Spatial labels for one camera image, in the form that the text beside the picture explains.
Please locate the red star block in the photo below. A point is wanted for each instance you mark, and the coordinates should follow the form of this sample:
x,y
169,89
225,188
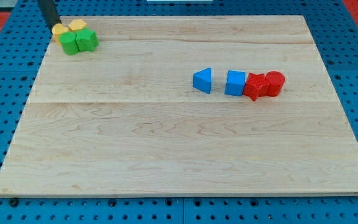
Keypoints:
x,y
256,85

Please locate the green cylinder block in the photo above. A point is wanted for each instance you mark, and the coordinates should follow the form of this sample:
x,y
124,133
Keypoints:
x,y
68,43

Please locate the green star block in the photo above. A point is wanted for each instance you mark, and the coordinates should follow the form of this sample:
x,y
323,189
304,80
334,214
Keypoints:
x,y
86,40

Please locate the red cylinder block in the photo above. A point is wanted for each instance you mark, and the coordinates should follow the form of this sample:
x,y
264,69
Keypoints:
x,y
276,81

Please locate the blue cube block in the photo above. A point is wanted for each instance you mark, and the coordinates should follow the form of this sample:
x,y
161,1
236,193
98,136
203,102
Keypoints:
x,y
235,83

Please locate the wooden board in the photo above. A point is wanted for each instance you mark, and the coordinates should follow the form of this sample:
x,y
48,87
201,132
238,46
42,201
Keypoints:
x,y
125,121

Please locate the blue triangle block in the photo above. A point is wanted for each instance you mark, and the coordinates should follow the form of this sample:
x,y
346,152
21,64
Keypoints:
x,y
202,80

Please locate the yellow heart block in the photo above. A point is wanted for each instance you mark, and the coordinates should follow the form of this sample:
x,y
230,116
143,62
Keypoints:
x,y
57,30

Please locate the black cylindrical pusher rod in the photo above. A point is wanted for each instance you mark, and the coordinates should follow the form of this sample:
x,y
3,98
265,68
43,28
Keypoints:
x,y
49,12

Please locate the yellow hexagon block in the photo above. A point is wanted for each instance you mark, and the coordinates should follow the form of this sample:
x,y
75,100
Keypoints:
x,y
77,24

